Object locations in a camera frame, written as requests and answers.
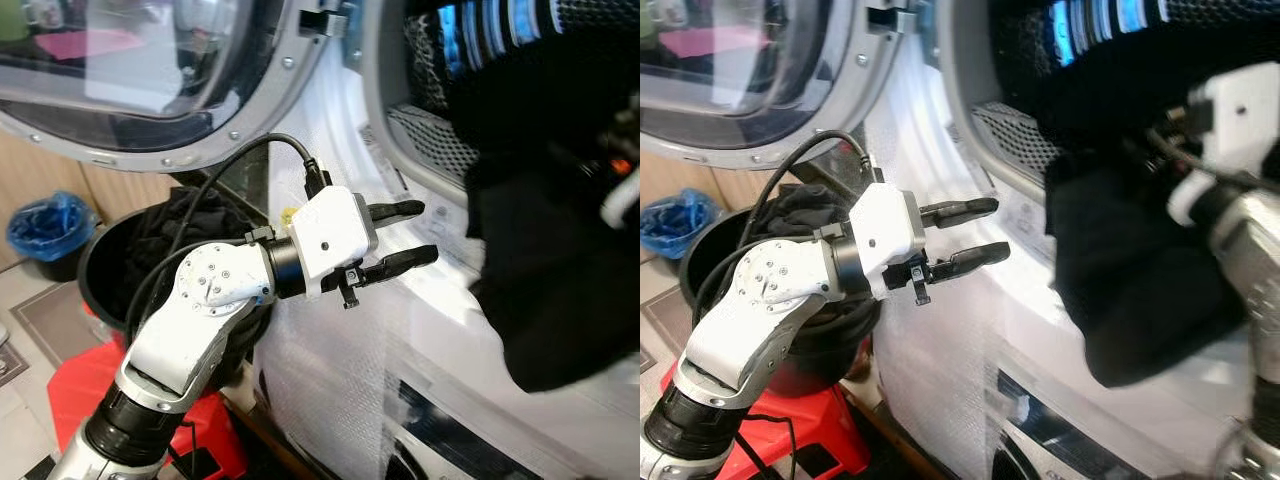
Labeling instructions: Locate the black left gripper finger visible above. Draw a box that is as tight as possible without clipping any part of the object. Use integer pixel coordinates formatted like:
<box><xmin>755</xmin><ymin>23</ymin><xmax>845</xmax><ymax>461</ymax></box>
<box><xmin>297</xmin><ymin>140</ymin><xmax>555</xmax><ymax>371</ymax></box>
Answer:
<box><xmin>368</xmin><ymin>199</ymin><xmax>427</xmax><ymax>226</ymax></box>
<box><xmin>915</xmin><ymin>241</ymin><xmax>1011</xmax><ymax>286</ymax></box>
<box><xmin>358</xmin><ymin>243</ymin><xmax>441</xmax><ymax>289</ymax></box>
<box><xmin>920</xmin><ymin>197</ymin><xmax>999</xmax><ymax>228</ymax></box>

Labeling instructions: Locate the black garment with white print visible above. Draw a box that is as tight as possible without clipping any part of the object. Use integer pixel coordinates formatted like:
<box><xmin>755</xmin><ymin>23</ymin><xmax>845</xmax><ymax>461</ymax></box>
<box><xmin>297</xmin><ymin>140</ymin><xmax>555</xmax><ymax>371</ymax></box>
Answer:
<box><xmin>1045</xmin><ymin>150</ymin><xmax>1251</xmax><ymax>389</ymax></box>
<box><xmin>465</xmin><ymin>150</ymin><xmax>641</xmax><ymax>393</ymax></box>

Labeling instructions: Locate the white washing machine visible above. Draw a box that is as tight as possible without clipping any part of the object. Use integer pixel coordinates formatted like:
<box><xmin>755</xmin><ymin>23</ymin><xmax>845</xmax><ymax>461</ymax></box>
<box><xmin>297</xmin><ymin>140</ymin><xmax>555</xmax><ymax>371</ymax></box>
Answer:
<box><xmin>860</xmin><ymin>0</ymin><xmax>1280</xmax><ymax>480</ymax></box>
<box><xmin>250</xmin><ymin>0</ymin><xmax>641</xmax><ymax>480</ymax></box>

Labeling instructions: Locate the wooden cabinet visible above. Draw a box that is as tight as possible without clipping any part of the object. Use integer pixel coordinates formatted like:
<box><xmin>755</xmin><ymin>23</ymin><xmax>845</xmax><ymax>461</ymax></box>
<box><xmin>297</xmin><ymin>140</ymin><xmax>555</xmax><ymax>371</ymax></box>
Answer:
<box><xmin>0</xmin><ymin>130</ymin><xmax>176</xmax><ymax>271</ymax></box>
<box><xmin>640</xmin><ymin>150</ymin><xmax>771</xmax><ymax>216</ymax></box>

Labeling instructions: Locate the perforated steel washer drum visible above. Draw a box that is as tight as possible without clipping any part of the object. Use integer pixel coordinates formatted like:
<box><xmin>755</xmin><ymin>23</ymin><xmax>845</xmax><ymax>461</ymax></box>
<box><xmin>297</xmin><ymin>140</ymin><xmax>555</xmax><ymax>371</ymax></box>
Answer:
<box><xmin>385</xmin><ymin>0</ymin><xmax>641</xmax><ymax>191</ymax></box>
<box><xmin>975</xmin><ymin>0</ymin><xmax>1280</xmax><ymax>186</ymax></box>

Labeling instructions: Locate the bin with blue bag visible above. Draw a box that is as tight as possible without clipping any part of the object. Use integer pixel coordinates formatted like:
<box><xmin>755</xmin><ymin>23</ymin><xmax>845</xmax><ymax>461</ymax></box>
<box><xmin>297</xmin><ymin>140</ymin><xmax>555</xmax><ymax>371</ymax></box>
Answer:
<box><xmin>640</xmin><ymin>195</ymin><xmax>723</xmax><ymax>261</ymax></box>
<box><xmin>5</xmin><ymin>192</ymin><xmax>99</xmax><ymax>283</ymax></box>

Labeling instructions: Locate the black plastic bucket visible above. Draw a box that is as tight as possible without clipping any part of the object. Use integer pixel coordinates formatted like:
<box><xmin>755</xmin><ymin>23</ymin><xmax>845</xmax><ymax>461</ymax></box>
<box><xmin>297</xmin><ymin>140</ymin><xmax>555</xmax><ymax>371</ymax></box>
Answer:
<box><xmin>78</xmin><ymin>205</ymin><xmax>276</xmax><ymax>391</ymax></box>
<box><xmin>680</xmin><ymin>208</ymin><xmax>881</xmax><ymax>396</ymax></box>

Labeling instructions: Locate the clear bubble wrap sheet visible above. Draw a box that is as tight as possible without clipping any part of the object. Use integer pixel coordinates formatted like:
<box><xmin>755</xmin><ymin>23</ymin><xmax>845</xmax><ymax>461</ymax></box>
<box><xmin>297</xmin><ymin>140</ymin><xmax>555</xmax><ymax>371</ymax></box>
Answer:
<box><xmin>250</xmin><ymin>290</ymin><xmax>421</xmax><ymax>480</ymax></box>
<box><xmin>870</xmin><ymin>300</ymin><xmax>1001</xmax><ymax>480</ymax></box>

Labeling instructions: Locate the dark grey garment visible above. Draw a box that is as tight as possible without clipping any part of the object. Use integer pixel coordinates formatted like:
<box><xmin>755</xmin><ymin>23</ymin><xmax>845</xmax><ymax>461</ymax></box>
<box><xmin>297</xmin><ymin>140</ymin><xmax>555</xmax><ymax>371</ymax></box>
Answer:
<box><xmin>125</xmin><ymin>185</ymin><xmax>266</xmax><ymax>321</ymax></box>
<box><xmin>745</xmin><ymin>183</ymin><xmax>861</xmax><ymax>261</ymax></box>

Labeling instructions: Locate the round glass washer door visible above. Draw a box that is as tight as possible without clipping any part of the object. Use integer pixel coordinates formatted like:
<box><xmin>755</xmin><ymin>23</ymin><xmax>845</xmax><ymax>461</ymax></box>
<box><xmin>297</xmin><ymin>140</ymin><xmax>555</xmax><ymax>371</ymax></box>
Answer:
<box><xmin>640</xmin><ymin>0</ymin><xmax>936</xmax><ymax>171</ymax></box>
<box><xmin>0</xmin><ymin>0</ymin><xmax>361</xmax><ymax>173</ymax></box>

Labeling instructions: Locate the red plastic stool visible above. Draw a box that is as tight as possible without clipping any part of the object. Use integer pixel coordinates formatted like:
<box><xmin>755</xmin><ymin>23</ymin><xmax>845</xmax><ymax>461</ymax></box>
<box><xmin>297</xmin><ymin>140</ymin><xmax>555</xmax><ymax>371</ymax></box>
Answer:
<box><xmin>47</xmin><ymin>335</ymin><xmax>251</xmax><ymax>480</ymax></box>
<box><xmin>660</xmin><ymin>365</ymin><xmax>876</xmax><ymax>480</ymax></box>

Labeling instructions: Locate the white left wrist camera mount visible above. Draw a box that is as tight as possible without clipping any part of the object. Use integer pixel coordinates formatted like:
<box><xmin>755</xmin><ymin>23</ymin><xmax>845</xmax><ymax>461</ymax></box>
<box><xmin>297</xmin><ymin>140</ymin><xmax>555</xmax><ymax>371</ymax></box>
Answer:
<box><xmin>848</xmin><ymin>183</ymin><xmax>929</xmax><ymax>299</ymax></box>
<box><xmin>287</xmin><ymin>185</ymin><xmax>381</xmax><ymax>299</ymax></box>

